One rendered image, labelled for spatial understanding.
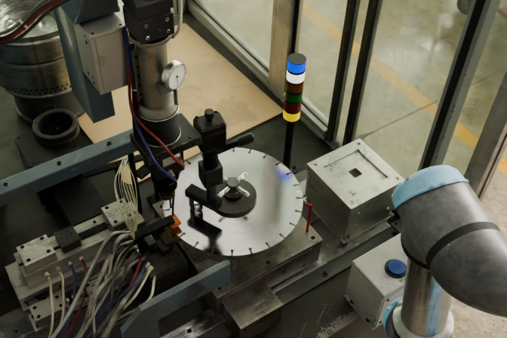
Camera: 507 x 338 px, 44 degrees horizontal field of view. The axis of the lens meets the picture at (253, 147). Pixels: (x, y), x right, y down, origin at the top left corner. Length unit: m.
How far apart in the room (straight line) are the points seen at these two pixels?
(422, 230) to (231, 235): 0.57
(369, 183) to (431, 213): 0.67
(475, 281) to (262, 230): 0.62
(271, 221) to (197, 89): 0.75
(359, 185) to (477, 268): 0.73
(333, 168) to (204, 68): 0.71
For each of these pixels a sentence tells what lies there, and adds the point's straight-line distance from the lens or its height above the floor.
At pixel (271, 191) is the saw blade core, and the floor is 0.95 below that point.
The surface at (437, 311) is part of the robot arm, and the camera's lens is 1.18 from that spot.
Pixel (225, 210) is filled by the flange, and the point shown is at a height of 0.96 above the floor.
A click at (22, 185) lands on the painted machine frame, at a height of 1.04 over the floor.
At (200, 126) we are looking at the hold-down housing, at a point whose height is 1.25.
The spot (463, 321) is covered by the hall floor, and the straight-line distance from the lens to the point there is 2.52.
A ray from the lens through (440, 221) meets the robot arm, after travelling 0.93.
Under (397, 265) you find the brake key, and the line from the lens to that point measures 1.45.
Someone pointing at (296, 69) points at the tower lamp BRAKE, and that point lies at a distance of 1.51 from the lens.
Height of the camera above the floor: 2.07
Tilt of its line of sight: 45 degrees down
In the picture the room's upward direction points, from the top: 2 degrees clockwise
